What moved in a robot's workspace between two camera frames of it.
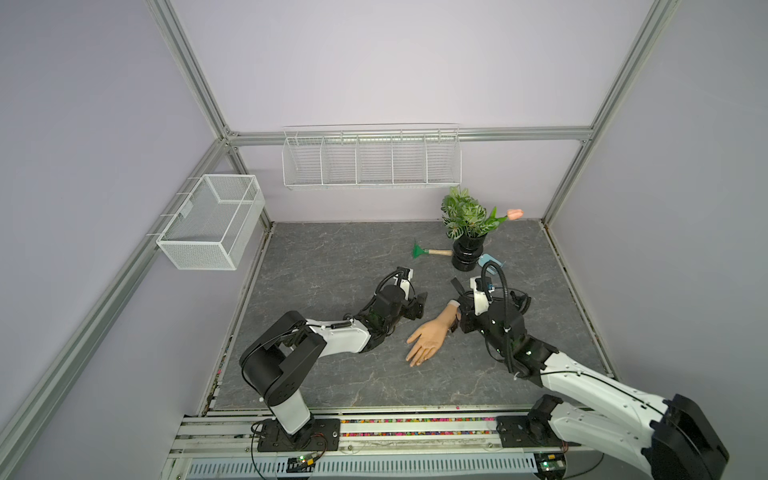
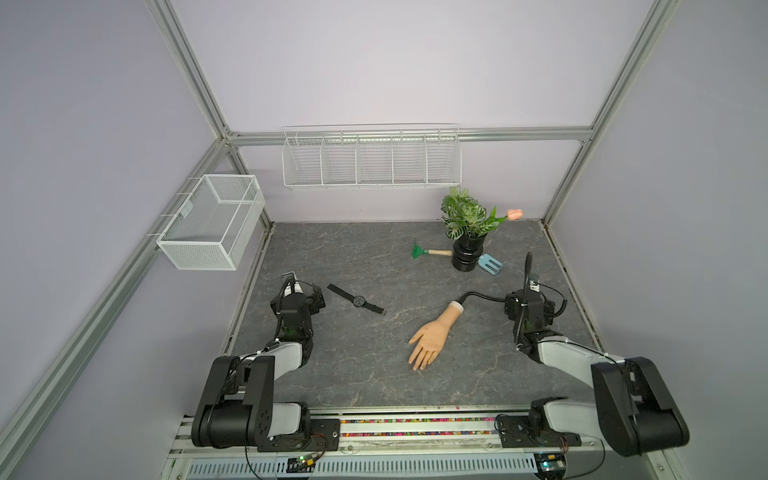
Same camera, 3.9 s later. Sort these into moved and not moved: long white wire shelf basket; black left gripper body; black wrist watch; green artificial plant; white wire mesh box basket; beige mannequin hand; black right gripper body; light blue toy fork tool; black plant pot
Moved: black right gripper body; black wrist watch; black left gripper body
Not moved: long white wire shelf basket; beige mannequin hand; green artificial plant; black plant pot; white wire mesh box basket; light blue toy fork tool
